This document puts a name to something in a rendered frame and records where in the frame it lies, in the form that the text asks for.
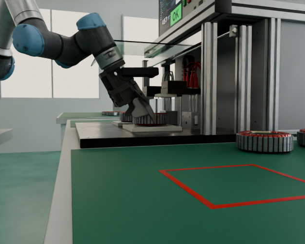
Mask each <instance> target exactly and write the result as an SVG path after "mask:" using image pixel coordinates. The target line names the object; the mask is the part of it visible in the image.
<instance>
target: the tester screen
mask: <svg viewBox="0 0 305 244"><path fill-rule="evenodd" d="M171 1H172V0H160V30H161V29H162V28H163V27H164V26H165V25H166V24H167V23H169V27H168V28H167V29H165V30H164V31H163V32H162V33H160V36H161V35H162V34H163V33H165V32H166V31H167V30H169V29H170V28H171V27H172V26H174V25H175V24H176V23H178V22H179V21H180V20H181V19H182V18H180V19H179V20H178V21H177V22H175V23H174V24H173V25H172V26H170V13H171V12H172V11H173V10H174V9H175V8H176V7H177V6H179V5H180V4H182V0H180V1H179V2H178V3H177V4H176V5H175V6H174V7H173V8H172V9H171ZM166 16H167V23H166V24H164V25H163V26H162V20H163V19H164V18H165V17H166Z"/></svg>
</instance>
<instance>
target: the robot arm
mask: <svg viewBox="0 0 305 244"><path fill-rule="evenodd" d="M76 26H77V29H78V30H79V31H78V32H76V33H75V34H74V35H72V36H71V37H68V36H64V35H61V34H58V33H55V32H51V31H49V30H48V28H47V26H46V24H45V21H44V19H43V17H42V15H41V12H40V10H39V8H38V6H37V3H36V1H35V0H0V81H4V80H7V79H8V78H9V77H10V76H11V75H12V74H13V72H14V69H15V65H14V63H15V59H14V57H13V56H12V55H13V52H12V51H11V49H10V48H11V45H12V44H13V46H14V48H15V49H16V50H17V51H18V52H19V53H22V54H26V55H29V56H32V57H41V58H46V59H51V60H54V61H55V63H56V64H57V65H58V66H61V68H64V69H68V68H71V67H72V66H75V65H77V64H79V62H81V61H82V60H84V59H85V58H87V57H88V56H90V55H91V54H92V55H93V56H94V58H95V60H96V62H97V63H98V65H99V67H100V69H101V70H104V71H103V72H102V73H100V74H99V77H100V79H101V81H102V83H103V84H104V86H105V88H106V90H107V92H108V95H109V97H110V98H111V100H112V102H113V103H114V105H115V107H122V106H124V105H127V104H128V105H129V108H128V109H127V110H126V112H125V115H126V116H127V117H129V116H133V117H134V118H140V117H143V116H147V115H149V116H150V118H151V120H152V121H153V122H154V124H155V123H156V115H155V113H154V111H153V109H152V107H151V106H150V103H149V102H148V100H147V98H146V97H145V95H144V93H143V92H142V90H141V89H140V87H139V86H138V84H137V83H136V81H135V80H134V77H148V78H154V77H155V76H157V75H159V68H158V67H153V66H149V67H122V68H120V67H121V66H123V65H125V64H126V63H125V61H124V60H122V59H123V56H122V54H121V52H120V51H119V49H118V47H117V45H116V43H115V42H114V40H113V38H112V36H111V34H110V32H109V30H108V29H107V26H106V24H105V23H104V22H103V20H102V18H101V17H100V15H99V14H98V13H90V14H87V15H85V16H83V17H82V18H80V19H79V20H78V21H77V22H76ZM114 72H116V73H117V75H115V74H114Z"/></svg>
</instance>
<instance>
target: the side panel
mask: <svg viewBox="0 0 305 244"><path fill-rule="evenodd" d="M300 129H305V23H301V22H291V21H282V20H281V19H280V18H277V19H275V18H269V20H268V58H267V101H266V131H278V132H287V133H290V134H291V135H293V140H297V131H299V130H300Z"/></svg>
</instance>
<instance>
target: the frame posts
mask: <svg viewBox="0 0 305 244"><path fill-rule="evenodd" d="M251 47H252V25H250V24H241V25H239V26H238V31H237V37H236V48H235V108H234V133H239V132H240V131H250V96H251ZM166 71H168V72H169V73H170V65H165V67H162V76H163V74H164V73H165V72H166ZM216 77H217V21H209V20H207V21H205V22H203V23H202V24H201V111H200V134H202V135H216ZM149 85H150V78H148V77H142V92H143V87H145V86H149ZM162 110H166V98H165V97H162Z"/></svg>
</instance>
